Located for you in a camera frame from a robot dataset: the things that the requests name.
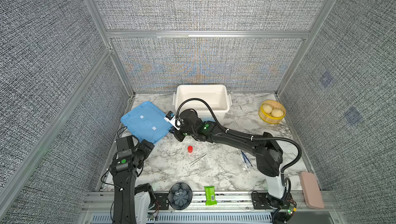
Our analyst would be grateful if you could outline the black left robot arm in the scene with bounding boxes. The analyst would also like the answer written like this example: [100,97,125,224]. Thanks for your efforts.
[109,140,154,224]

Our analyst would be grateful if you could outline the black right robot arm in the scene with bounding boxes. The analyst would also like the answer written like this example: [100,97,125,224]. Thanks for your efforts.
[165,109,287,209]

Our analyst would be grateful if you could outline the metal tweezers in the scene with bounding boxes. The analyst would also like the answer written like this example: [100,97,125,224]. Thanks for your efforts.
[189,154,207,166]

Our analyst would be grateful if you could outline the blue plastic bin lid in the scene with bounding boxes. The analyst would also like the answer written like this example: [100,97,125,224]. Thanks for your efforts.
[121,101,172,144]

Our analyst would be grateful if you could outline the white plastic storage bin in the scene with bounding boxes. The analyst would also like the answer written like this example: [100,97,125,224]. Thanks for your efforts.
[172,85,233,122]

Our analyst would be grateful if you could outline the small clear glass dish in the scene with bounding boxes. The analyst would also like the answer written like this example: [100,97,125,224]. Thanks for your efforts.
[242,165,250,173]

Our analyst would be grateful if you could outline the left steamed bun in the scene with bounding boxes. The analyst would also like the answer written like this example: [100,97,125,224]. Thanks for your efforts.
[262,104,273,114]

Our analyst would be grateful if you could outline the steamed bun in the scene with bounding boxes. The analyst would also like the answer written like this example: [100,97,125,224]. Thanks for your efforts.
[271,108,284,118]
[262,104,273,114]

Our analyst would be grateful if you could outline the bamboo steamer basket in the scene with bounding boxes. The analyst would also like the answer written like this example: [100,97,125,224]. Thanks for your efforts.
[258,100,286,124]

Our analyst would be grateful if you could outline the right steamed bun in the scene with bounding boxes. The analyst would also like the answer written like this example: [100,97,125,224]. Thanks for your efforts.
[271,108,284,118]

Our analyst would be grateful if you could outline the pink pouch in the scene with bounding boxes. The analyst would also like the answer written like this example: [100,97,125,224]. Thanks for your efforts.
[299,171,324,209]

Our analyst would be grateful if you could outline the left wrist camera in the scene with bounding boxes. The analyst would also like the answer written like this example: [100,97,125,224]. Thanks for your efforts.
[116,135,135,158]

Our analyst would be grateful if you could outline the black corrugated cable hose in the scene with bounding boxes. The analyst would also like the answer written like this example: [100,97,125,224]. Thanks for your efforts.
[176,97,303,173]

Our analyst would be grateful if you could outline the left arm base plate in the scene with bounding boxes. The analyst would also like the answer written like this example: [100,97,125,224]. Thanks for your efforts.
[149,192,169,211]

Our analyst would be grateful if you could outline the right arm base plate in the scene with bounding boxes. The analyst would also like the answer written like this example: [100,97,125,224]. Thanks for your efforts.
[251,191,278,210]

